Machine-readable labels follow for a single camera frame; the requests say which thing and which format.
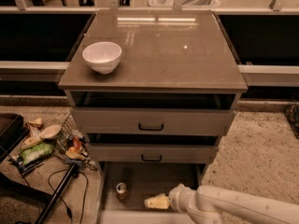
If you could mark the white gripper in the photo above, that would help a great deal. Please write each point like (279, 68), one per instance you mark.
(176, 197)

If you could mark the orange soda can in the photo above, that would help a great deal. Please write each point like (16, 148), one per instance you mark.
(122, 192)

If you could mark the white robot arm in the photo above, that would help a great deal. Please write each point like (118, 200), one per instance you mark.
(206, 205)

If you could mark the bottom grey drawer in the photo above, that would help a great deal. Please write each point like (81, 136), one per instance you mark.
(144, 180)

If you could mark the grey drawer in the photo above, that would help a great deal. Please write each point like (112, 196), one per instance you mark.
(144, 180)
(184, 114)
(153, 148)

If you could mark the middle grey drawer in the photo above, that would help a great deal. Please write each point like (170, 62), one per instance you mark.
(153, 148)

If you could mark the grey drawer cabinet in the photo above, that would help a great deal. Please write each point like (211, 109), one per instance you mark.
(162, 52)

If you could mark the top grey drawer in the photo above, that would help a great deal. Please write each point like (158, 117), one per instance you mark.
(184, 114)

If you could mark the black tripod leg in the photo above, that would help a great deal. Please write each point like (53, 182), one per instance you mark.
(71, 172)

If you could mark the white plate on floor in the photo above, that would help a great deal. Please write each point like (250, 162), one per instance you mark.
(50, 132)

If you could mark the green snack bag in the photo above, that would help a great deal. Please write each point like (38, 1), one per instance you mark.
(36, 152)

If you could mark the white ceramic bowl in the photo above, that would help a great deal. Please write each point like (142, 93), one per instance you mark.
(102, 57)

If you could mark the black bin left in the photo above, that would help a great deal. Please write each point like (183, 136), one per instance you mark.
(12, 131)

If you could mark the wire basket left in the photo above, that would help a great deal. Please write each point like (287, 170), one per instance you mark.
(70, 146)

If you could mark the wire basket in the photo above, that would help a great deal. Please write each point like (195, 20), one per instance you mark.
(292, 116)
(70, 146)

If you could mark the wire basket right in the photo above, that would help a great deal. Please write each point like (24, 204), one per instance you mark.
(292, 116)

